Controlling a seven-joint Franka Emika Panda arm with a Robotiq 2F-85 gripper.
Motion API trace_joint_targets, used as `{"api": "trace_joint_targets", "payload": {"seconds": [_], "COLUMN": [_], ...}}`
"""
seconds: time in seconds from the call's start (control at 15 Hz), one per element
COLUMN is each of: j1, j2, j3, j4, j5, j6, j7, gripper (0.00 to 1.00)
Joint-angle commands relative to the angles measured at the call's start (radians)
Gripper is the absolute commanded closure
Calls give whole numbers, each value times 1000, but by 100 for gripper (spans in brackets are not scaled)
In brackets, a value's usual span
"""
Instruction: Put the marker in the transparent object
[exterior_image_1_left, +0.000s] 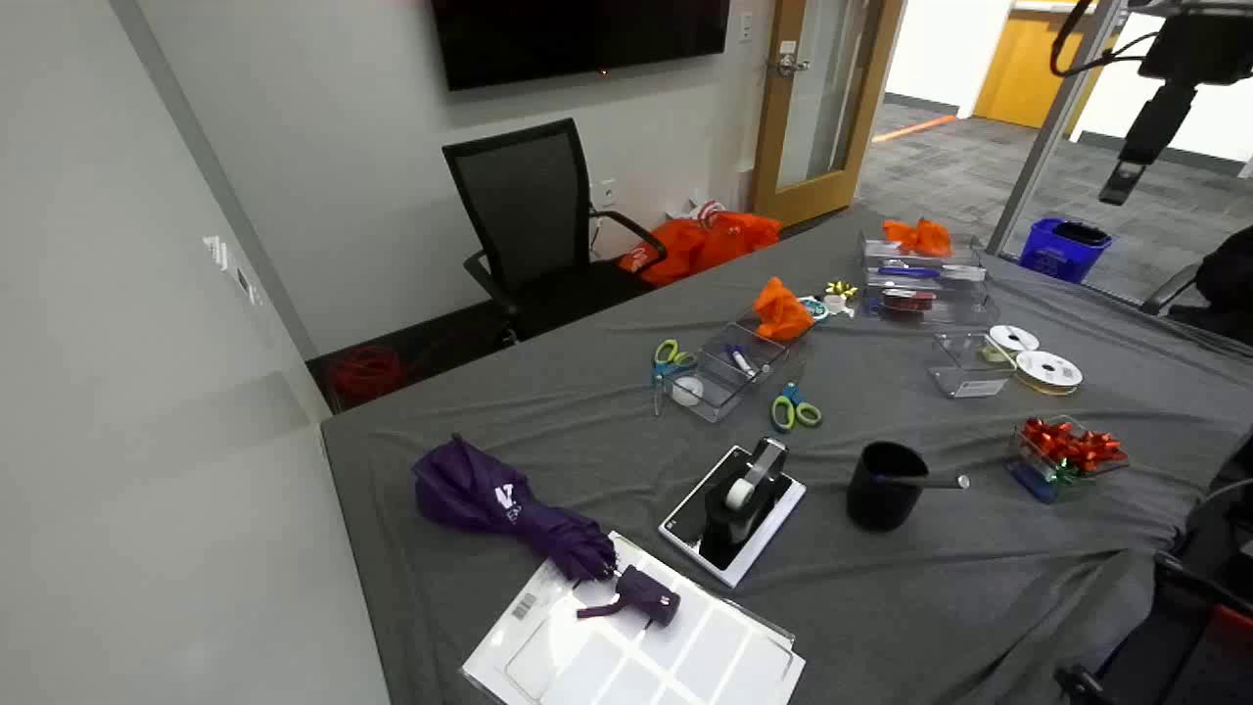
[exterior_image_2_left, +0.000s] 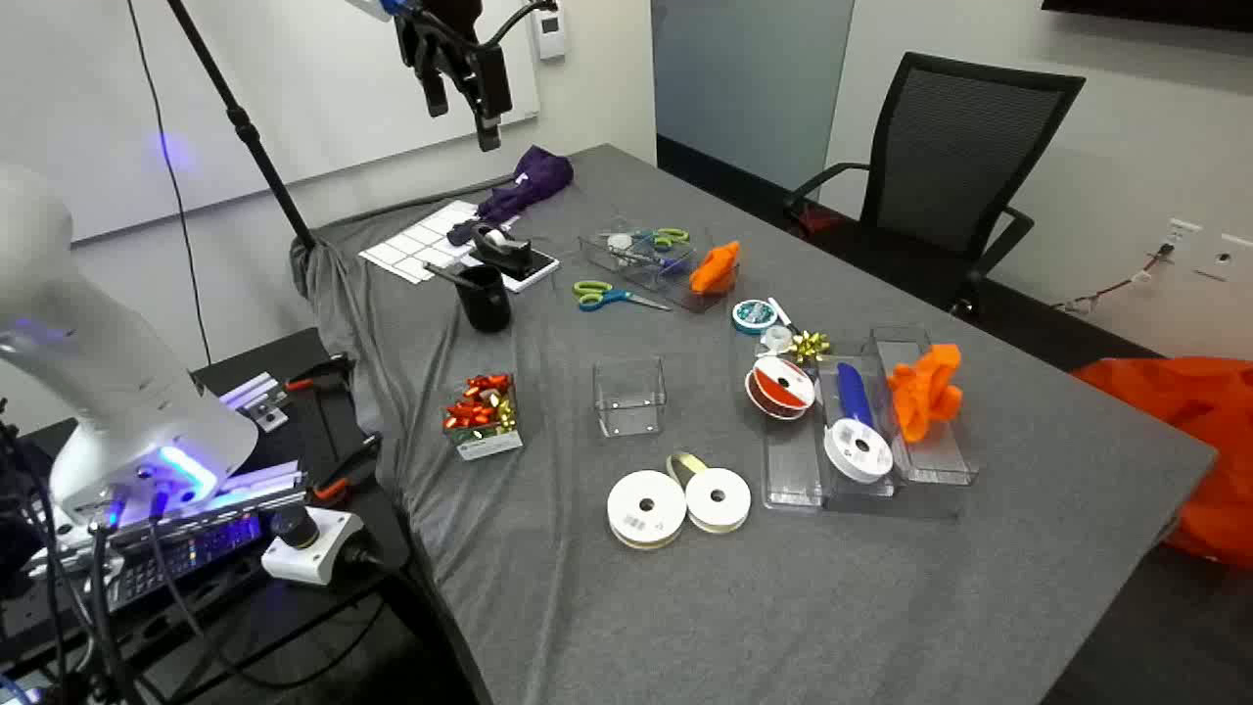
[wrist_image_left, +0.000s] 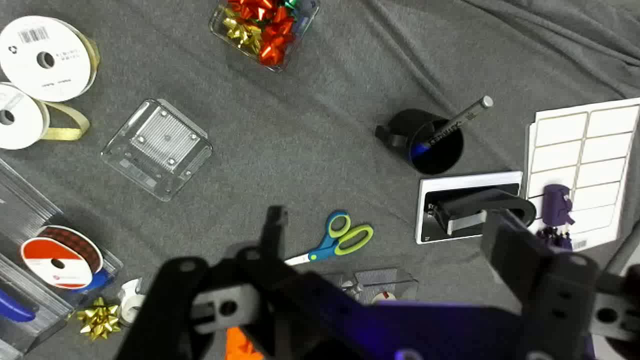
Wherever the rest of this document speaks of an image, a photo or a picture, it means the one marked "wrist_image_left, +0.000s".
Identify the gold gift bow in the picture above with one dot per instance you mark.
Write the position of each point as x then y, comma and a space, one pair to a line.
98, 321

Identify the black marker pen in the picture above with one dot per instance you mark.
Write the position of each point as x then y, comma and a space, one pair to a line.
450, 126

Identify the white label sheet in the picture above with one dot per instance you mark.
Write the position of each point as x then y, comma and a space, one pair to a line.
585, 148

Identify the clear square plastic container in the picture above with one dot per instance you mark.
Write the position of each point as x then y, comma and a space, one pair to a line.
159, 148

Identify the white tape roll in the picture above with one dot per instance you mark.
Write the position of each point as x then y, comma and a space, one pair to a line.
131, 299

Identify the black pen cup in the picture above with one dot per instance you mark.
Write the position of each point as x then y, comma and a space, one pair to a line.
410, 135

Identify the grey table cloth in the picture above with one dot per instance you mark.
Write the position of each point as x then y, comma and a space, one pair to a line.
304, 137

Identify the black tape dispenser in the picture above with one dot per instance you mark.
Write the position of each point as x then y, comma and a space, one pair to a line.
462, 213

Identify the large white ribbon spool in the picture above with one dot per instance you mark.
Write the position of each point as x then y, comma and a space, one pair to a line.
48, 59

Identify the blue green scissors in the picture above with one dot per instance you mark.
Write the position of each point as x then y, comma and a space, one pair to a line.
341, 238

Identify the white dispenser tray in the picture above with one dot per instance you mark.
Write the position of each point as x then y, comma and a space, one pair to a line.
508, 180

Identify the orange cloth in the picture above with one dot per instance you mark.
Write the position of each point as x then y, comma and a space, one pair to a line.
238, 346

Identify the small white ribbon spool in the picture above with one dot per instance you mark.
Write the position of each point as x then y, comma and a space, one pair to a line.
27, 121

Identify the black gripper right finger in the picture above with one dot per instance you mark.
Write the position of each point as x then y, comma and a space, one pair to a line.
522, 263

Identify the red white ribbon spool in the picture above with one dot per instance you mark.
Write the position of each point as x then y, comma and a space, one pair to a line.
64, 259

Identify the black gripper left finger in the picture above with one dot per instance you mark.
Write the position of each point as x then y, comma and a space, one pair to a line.
260, 265

